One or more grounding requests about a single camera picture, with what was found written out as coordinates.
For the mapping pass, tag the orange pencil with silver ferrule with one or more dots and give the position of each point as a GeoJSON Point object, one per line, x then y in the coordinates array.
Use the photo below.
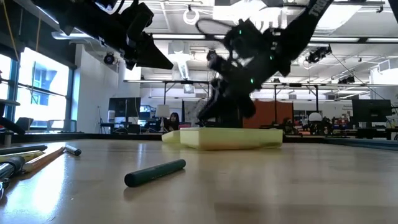
{"type": "Point", "coordinates": [43, 159]}

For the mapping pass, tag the black table edge rail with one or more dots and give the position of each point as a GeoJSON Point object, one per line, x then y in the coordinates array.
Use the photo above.
{"type": "Point", "coordinates": [77, 137]}

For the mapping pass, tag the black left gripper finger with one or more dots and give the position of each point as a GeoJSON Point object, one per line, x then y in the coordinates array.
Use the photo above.
{"type": "Point", "coordinates": [152, 57]}

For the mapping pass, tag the orange partition panel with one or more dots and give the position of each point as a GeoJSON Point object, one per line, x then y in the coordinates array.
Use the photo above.
{"type": "Point", "coordinates": [270, 113]}

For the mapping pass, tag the white round lamp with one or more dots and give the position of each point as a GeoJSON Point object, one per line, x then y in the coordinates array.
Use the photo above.
{"type": "Point", "coordinates": [315, 117]}

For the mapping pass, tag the yellow translucent supply box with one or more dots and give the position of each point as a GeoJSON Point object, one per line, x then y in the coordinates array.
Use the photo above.
{"type": "Point", "coordinates": [230, 138]}

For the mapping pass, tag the person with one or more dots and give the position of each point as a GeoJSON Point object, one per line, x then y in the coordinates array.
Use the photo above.
{"type": "Point", "coordinates": [173, 121]}

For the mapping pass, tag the black computer monitor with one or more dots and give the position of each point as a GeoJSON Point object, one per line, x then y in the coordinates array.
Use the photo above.
{"type": "Point", "coordinates": [124, 107]}

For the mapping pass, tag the black ceiling camera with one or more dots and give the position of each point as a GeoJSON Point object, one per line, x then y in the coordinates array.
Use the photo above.
{"type": "Point", "coordinates": [317, 54]}
{"type": "Point", "coordinates": [211, 55]}
{"type": "Point", "coordinates": [109, 58]}
{"type": "Point", "coordinates": [346, 80]}

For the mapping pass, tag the yellow pencil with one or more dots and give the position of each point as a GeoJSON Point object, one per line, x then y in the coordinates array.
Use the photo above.
{"type": "Point", "coordinates": [21, 155]}

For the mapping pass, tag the dark green marker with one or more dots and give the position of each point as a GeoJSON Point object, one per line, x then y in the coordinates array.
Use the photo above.
{"type": "Point", "coordinates": [154, 173]}

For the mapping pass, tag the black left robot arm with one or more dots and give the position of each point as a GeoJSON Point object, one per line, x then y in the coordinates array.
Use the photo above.
{"type": "Point", "coordinates": [81, 18]}

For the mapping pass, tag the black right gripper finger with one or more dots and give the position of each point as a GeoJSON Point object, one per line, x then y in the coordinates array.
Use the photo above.
{"type": "Point", "coordinates": [213, 105]}
{"type": "Point", "coordinates": [234, 116]}

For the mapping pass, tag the overhead light bar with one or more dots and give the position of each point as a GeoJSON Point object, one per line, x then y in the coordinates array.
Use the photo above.
{"type": "Point", "coordinates": [177, 36]}

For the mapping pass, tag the black metal frame stand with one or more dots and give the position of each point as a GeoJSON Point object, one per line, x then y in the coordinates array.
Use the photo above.
{"type": "Point", "coordinates": [186, 82]}
{"type": "Point", "coordinates": [295, 84]}

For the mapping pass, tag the large black monitor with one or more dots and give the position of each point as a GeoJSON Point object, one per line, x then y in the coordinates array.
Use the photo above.
{"type": "Point", "coordinates": [371, 110]}

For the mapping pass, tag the dark grey pencil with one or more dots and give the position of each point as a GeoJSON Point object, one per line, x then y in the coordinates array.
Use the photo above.
{"type": "Point", "coordinates": [21, 148]}

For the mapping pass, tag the white lamp shade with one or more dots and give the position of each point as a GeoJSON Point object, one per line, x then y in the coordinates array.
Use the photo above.
{"type": "Point", "coordinates": [162, 111]}

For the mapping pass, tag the black and silver pen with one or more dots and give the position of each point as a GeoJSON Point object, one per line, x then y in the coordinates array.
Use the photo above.
{"type": "Point", "coordinates": [11, 166]}

